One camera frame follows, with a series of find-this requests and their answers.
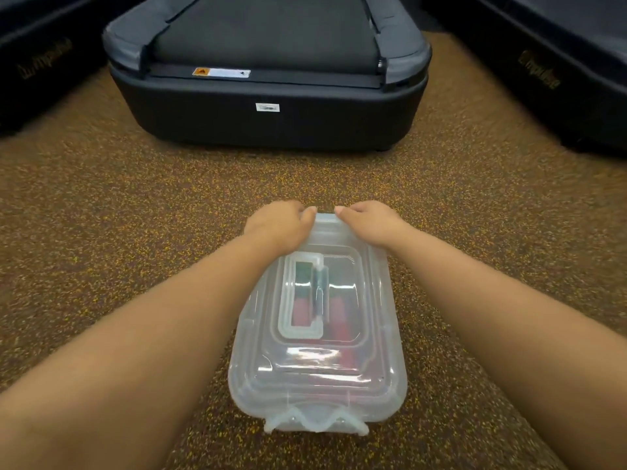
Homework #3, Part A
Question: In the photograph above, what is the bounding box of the person's right hand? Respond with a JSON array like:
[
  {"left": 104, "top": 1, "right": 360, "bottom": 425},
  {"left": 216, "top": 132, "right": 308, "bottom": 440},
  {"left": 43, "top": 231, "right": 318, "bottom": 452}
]
[{"left": 334, "top": 200, "right": 417, "bottom": 251}]

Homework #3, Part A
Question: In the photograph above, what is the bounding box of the black treadmill with gold lettering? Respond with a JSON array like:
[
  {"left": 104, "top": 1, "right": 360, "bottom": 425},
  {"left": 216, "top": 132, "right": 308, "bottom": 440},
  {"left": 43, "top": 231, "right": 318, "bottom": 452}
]
[
  {"left": 0, "top": 0, "right": 148, "bottom": 137},
  {"left": 421, "top": 0, "right": 627, "bottom": 154}
]

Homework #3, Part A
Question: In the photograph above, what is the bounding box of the person's left hand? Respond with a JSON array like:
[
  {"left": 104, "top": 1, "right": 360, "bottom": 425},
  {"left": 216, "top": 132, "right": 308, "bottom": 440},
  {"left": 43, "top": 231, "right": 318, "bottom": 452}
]
[{"left": 243, "top": 200, "right": 317, "bottom": 254}]

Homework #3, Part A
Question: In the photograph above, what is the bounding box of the clear plastic storage box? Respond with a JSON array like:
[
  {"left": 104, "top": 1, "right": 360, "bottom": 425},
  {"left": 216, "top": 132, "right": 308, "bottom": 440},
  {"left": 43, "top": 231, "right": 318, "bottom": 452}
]
[{"left": 228, "top": 206, "right": 408, "bottom": 436}]

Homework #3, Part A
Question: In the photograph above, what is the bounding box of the black treadmill with grey rails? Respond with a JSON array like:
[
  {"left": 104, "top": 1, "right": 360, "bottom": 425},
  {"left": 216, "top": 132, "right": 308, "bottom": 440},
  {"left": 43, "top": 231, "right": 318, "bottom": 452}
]
[{"left": 102, "top": 0, "right": 433, "bottom": 152}]

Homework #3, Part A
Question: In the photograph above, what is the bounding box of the person's right forearm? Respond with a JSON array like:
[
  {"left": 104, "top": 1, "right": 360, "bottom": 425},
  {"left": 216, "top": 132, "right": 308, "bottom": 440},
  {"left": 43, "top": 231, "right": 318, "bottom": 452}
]
[{"left": 386, "top": 230, "right": 627, "bottom": 470}]

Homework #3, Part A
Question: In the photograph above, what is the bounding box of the white warning sticker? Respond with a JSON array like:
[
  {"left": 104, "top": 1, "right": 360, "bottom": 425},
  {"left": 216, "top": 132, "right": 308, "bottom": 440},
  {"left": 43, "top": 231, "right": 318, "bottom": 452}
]
[{"left": 192, "top": 67, "right": 251, "bottom": 79}]

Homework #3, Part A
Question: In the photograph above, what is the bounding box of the person's left forearm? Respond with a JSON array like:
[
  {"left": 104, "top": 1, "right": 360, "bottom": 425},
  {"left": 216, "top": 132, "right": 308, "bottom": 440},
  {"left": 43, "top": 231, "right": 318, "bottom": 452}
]
[{"left": 0, "top": 234, "right": 284, "bottom": 470}]

